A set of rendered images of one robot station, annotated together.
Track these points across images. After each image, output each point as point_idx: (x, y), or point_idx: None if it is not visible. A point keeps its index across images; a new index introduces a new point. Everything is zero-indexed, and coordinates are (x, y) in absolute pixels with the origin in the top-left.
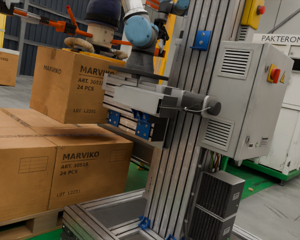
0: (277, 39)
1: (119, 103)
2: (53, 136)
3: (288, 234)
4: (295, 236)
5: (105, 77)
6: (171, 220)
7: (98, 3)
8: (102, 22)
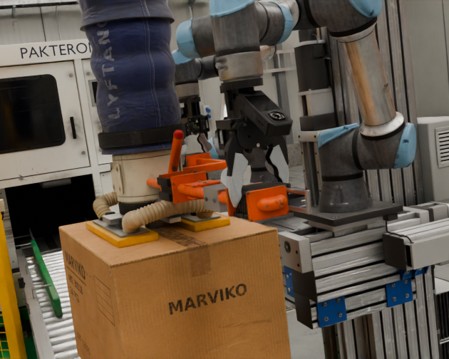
0: (53, 52)
1: (410, 268)
2: None
3: (309, 336)
4: (315, 333)
5: (305, 247)
6: None
7: (169, 101)
8: (182, 142)
